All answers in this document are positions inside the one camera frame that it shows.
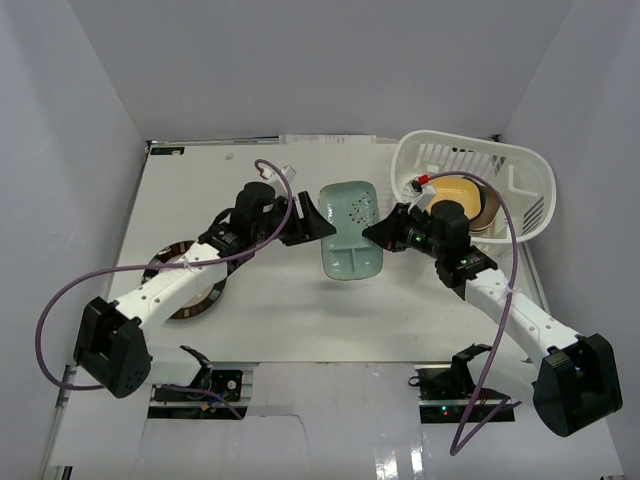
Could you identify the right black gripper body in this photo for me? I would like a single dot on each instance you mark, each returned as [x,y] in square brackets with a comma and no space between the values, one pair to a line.
[419,236]

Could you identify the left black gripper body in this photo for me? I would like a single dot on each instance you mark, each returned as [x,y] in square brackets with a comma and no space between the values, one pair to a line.
[300,220]

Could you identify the yellow square plate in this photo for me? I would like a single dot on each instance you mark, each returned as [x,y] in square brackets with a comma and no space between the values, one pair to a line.
[459,190]

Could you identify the light green rectangular plate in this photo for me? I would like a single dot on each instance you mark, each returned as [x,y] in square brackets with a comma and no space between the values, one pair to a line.
[350,207]

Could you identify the brown square plate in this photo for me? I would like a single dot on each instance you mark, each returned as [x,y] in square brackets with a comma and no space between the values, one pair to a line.
[484,222]

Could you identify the round dark mirrored plate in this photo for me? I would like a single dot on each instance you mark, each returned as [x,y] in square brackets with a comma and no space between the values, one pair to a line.
[200,302]

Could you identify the dark blue leaf plate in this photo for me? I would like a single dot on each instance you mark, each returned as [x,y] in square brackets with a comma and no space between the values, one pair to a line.
[483,200]

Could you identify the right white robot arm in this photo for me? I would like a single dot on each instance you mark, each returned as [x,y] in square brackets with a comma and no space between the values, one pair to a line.
[570,379]

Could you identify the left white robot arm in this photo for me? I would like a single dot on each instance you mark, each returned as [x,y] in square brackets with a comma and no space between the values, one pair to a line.
[114,340]

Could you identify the papers at table back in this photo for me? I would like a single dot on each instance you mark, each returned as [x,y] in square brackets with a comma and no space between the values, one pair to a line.
[330,139]

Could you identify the white plastic dish basket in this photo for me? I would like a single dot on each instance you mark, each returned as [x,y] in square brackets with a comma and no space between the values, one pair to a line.
[523,178]

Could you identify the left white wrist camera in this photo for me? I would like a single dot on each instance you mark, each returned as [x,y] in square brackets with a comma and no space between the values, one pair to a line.
[278,175]

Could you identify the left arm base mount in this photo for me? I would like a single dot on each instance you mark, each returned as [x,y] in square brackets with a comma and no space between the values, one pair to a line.
[216,395]

